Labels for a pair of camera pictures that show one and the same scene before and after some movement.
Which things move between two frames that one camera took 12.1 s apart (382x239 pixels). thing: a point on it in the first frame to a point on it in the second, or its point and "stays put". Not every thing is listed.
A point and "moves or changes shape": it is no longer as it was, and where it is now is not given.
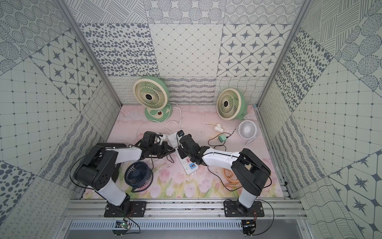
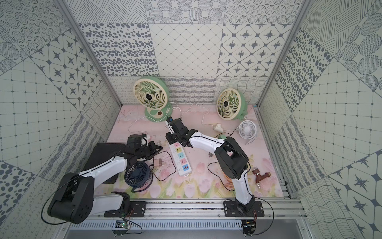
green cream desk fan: (231, 104) stays put
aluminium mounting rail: (95, 208) stays put
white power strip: (190, 167) moves or changes shape
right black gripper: (180, 151) to (168, 137)
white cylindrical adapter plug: (218, 128) stays put
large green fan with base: (154, 93) stays put
